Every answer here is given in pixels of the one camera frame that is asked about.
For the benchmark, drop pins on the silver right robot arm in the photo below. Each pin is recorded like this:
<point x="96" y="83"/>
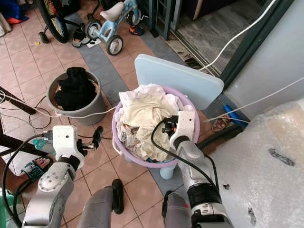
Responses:
<point x="199" y="175"/>

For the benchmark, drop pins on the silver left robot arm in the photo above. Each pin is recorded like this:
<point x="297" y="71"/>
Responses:
<point x="50" y="190"/>

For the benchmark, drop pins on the cream white clothes pile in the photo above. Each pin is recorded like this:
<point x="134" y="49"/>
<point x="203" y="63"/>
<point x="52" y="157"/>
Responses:
<point x="142" y="116"/>

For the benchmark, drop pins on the black clothes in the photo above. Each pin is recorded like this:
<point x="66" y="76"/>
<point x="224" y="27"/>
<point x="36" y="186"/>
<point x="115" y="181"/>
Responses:
<point x="75" y="89"/>

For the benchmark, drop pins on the grey plastic bucket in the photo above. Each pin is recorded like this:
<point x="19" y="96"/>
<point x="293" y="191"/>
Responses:
<point x="83" y="114"/>

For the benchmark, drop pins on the purple plastic laundry basin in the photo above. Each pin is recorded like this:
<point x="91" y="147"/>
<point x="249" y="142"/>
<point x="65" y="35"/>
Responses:
<point x="142" y="160"/>

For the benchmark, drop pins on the light blue plastic stool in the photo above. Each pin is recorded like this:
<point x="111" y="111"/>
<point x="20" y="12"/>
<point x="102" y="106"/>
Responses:
<point x="167" y="171"/>

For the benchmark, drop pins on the clear plastic bottle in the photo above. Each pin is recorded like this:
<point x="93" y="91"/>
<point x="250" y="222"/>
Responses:
<point x="42" y="143"/>

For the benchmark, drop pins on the brown sandal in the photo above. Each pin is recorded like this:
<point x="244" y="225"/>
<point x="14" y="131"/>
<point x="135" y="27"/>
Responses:
<point x="220" y="124"/>

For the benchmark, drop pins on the light blue plastic board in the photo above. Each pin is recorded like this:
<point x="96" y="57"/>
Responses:
<point x="175" y="76"/>

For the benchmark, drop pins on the black teal slide sandal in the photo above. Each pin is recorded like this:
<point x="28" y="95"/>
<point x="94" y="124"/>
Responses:
<point x="39" y="167"/>

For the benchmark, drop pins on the blue plastic brush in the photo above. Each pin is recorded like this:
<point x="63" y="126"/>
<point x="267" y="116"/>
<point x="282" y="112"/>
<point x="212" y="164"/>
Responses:
<point x="235" y="115"/>

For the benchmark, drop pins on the grey left robot leg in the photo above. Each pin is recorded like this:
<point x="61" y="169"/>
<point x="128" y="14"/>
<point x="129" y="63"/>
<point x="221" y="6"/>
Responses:
<point x="99" y="209"/>

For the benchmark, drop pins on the grey robot leg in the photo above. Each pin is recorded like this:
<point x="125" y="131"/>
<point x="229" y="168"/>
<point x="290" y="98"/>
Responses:
<point x="99" y="209"/>
<point x="178" y="213"/>

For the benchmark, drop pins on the person's bare leg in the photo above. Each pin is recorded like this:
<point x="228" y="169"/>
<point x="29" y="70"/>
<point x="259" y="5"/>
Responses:
<point x="12" y="180"/>

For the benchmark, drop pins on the grey right robot leg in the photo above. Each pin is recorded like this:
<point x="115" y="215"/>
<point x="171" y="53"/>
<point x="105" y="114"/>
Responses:
<point x="178" y="213"/>

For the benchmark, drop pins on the bubble-wrapped appliance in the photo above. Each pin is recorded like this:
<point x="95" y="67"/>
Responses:
<point x="261" y="166"/>

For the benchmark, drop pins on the black sandals pair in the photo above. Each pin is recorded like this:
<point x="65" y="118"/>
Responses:
<point x="80" y="38"/>

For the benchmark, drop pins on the orange black shoe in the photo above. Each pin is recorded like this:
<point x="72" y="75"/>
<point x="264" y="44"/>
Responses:
<point x="137" y="31"/>

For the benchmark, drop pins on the green plastic stool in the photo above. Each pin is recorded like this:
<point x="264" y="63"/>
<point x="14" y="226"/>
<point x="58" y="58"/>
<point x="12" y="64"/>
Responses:
<point x="4" y="211"/>

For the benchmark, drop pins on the dark metal gate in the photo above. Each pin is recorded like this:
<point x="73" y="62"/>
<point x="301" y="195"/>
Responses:
<point x="164" y="19"/>

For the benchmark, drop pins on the light blue child tricycle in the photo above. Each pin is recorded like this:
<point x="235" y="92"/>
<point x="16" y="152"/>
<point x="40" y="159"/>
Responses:
<point x="110" y="23"/>

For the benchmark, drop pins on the black bicycle wheel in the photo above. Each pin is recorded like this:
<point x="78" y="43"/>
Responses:
<point x="53" y="21"/>

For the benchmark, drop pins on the blue cloth bundle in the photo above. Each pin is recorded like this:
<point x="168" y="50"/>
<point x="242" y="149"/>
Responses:
<point x="13" y="9"/>

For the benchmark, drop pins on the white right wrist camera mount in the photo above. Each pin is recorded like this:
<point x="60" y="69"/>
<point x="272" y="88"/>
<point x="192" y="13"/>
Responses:
<point x="185" y="124"/>

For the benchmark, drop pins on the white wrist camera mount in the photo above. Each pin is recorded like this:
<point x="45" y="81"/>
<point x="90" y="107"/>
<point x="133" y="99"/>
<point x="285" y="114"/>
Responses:
<point x="185" y="124"/>
<point x="67" y="140"/>

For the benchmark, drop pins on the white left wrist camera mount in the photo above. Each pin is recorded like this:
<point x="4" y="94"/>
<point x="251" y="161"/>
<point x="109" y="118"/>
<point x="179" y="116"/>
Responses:
<point x="67" y="140"/>

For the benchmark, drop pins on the dark wooden furniture frame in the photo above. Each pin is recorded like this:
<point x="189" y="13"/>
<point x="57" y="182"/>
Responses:
<point x="12" y="97"/>

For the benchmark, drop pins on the dark door frame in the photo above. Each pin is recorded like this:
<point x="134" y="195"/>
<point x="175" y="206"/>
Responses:
<point x="254" y="42"/>

